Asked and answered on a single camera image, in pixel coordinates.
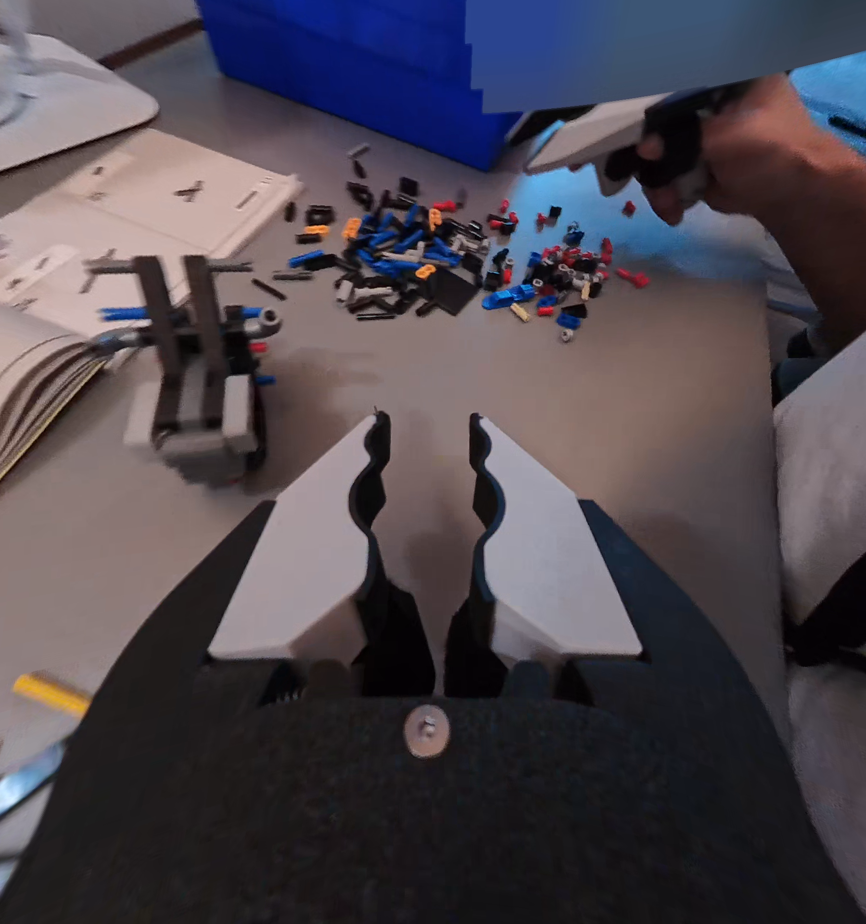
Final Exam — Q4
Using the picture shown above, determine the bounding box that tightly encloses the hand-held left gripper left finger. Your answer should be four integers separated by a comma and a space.
208, 411, 435, 695

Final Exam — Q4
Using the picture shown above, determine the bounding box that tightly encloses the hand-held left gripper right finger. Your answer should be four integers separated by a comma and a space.
444, 413, 645, 695

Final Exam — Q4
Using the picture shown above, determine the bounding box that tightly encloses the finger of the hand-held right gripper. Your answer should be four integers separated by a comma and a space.
523, 92, 668, 176

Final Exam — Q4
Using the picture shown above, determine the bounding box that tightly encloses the grey black toy brick model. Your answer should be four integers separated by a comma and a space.
85, 253, 284, 489

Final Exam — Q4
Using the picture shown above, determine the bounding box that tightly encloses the pile of small toy pins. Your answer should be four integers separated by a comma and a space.
249, 143, 652, 342

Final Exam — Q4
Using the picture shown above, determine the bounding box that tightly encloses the person's right forearm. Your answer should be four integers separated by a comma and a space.
751, 108, 866, 363

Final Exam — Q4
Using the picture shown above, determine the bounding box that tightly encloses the person's right hand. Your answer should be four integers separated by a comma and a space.
635, 72, 825, 228

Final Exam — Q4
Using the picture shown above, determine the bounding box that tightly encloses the blue plastic bin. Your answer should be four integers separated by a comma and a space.
196, 0, 528, 173

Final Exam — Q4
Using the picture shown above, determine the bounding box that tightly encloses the yellow toy axle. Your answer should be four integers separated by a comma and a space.
13, 671, 92, 718

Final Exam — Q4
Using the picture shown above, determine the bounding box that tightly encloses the person's white shirt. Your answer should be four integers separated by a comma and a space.
772, 310, 866, 924

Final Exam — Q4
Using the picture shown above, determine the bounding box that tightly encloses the pile of large toy beams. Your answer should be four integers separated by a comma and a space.
0, 736, 69, 867

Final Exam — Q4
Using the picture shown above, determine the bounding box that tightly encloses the open instruction booklet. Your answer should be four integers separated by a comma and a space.
0, 128, 304, 510

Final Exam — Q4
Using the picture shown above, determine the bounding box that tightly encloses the white document stand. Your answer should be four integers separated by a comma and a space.
0, 0, 161, 183

